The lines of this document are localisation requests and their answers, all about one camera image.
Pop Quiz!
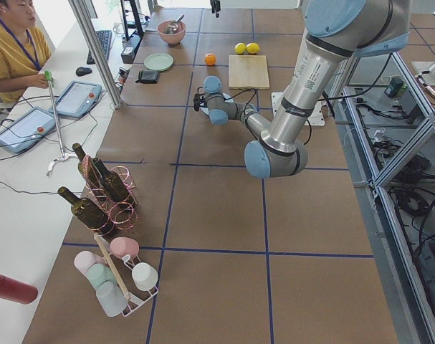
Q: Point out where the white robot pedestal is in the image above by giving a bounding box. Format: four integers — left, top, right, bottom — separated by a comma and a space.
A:
271, 92, 325, 127

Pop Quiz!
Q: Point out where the orange fruit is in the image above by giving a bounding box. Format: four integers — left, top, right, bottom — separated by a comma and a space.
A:
204, 53, 216, 66

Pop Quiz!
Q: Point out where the yellow lemon left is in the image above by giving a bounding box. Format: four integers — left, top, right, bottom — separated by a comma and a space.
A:
234, 42, 247, 55

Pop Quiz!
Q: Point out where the black folded cloth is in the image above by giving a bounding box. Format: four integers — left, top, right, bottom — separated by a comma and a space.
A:
135, 70, 160, 84

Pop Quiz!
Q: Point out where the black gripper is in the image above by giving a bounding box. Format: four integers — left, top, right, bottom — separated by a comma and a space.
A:
193, 87, 207, 110

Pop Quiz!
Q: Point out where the pink cup top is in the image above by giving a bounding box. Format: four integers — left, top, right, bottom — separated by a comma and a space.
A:
110, 236, 140, 259

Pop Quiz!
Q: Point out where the person in yellow shirt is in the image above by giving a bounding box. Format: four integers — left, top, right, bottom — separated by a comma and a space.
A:
0, 1, 52, 103

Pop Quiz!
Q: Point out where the yellow lemon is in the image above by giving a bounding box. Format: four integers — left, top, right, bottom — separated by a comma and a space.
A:
234, 42, 247, 55
246, 42, 260, 54

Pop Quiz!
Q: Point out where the light blue plate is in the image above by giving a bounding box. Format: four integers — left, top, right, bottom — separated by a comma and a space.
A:
200, 92, 234, 115

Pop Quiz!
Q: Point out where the mint green cup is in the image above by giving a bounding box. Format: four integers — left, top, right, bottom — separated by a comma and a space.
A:
86, 264, 116, 290

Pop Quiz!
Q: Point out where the red thermos bottle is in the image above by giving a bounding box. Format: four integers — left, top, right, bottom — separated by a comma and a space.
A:
0, 274, 38, 305

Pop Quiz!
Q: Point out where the metal scoop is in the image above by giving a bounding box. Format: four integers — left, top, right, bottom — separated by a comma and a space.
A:
164, 14, 185, 34

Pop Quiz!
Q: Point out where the blue teach pendant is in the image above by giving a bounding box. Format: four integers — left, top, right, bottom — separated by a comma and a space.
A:
0, 107, 55, 153
55, 80, 102, 119

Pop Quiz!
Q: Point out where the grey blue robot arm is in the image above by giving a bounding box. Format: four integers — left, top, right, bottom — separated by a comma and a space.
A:
193, 0, 412, 178

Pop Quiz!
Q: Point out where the black power strip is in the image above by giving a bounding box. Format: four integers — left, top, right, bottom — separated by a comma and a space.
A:
120, 34, 141, 65

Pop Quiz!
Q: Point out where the copper wire wine rack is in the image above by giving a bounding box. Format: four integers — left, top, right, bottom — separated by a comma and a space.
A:
85, 164, 139, 231

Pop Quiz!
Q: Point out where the pink bowl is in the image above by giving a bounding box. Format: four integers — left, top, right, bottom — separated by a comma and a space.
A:
157, 20, 186, 45

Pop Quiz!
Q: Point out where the white wire cup rack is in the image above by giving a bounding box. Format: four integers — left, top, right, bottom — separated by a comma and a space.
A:
94, 235, 158, 317

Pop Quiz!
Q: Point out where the green plate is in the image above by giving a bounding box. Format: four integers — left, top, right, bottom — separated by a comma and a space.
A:
143, 53, 174, 72

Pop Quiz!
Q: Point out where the light grey cup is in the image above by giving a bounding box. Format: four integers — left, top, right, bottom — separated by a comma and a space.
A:
95, 281, 128, 317

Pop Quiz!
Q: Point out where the yellow lemon right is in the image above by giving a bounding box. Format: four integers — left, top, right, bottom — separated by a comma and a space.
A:
246, 42, 260, 54

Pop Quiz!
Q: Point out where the black computer mouse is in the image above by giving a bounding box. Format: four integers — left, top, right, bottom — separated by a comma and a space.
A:
75, 66, 92, 77

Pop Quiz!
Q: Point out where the pale pink cup left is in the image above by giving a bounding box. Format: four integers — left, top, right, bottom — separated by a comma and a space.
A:
74, 251, 105, 276

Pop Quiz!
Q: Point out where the dark wine bottle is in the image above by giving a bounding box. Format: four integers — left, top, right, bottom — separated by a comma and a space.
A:
72, 143, 100, 188
57, 186, 115, 237
92, 157, 136, 209

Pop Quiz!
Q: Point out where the dark wine bottle back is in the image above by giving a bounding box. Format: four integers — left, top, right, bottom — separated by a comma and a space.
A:
72, 143, 100, 188

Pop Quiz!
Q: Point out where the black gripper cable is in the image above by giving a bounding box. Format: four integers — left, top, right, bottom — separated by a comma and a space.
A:
231, 87, 261, 115

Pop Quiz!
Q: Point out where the aluminium frame post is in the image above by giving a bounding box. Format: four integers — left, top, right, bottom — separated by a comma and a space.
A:
69, 0, 122, 109

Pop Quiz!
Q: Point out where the blue teach pendant near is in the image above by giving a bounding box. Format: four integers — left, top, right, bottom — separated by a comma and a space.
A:
0, 107, 55, 153

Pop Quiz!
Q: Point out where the blue teach pendant far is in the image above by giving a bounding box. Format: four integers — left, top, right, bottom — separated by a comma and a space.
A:
55, 80, 102, 119

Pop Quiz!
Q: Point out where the metal stand green clip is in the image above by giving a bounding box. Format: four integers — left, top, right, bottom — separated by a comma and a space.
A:
44, 70, 77, 177

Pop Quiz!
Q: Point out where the wooden cutting board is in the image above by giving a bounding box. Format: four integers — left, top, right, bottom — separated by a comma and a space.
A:
229, 54, 270, 90

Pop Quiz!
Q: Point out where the wooden rack handle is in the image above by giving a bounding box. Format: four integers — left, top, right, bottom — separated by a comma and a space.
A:
94, 235, 131, 300

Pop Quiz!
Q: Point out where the black keyboard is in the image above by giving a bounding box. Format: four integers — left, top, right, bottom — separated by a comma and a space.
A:
86, 30, 112, 65

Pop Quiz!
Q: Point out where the dark wine bottle front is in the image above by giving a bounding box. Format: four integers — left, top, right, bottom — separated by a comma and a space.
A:
57, 186, 115, 237

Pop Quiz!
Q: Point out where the dark wine bottle middle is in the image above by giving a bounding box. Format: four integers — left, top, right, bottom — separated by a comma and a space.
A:
92, 157, 136, 209

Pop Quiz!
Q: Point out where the white cup right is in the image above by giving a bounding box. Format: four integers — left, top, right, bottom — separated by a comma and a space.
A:
132, 262, 158, 291

